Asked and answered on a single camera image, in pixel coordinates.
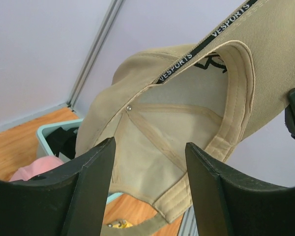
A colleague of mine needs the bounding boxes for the light teal plastic bin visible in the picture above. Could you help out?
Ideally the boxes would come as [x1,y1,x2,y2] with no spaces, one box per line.
[36,118,123,205]

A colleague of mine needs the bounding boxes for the pink cap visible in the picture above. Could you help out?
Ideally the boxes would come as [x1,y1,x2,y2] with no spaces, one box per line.
[9,156,64,182]

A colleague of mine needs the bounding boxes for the black cap in bin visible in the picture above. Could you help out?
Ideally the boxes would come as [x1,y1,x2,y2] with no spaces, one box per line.
[46,127,78,160]

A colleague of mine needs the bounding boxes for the yellow printed cloth hat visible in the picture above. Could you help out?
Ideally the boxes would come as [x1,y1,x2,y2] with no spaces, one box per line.
[107,219,133,229]

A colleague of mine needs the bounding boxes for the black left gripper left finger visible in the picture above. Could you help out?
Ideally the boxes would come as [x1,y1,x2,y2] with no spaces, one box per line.
[0,138,116,236]

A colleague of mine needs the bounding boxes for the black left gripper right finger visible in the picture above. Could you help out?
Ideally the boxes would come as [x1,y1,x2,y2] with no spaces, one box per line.
[185,143,295,236]

